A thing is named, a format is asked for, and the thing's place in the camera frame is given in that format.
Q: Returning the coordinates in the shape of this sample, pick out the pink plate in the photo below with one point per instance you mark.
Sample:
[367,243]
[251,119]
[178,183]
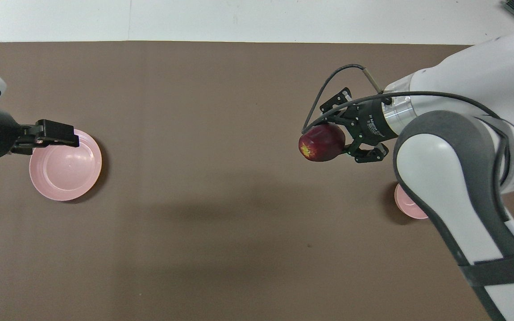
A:
[65,171]

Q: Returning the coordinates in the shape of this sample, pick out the brown table mat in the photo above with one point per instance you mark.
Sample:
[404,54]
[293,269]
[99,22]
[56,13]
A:
[221,223]

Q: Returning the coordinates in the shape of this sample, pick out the dark red apple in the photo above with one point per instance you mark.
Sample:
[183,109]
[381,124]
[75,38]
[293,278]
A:
[321,143]

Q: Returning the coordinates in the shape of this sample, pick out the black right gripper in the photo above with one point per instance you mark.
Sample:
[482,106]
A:
[368,124]

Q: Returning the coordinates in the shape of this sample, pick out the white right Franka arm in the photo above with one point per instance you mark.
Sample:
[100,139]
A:
[444,178]

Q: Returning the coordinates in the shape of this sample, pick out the pink bowl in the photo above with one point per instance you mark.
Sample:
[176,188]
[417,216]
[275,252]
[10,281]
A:
[406,205]

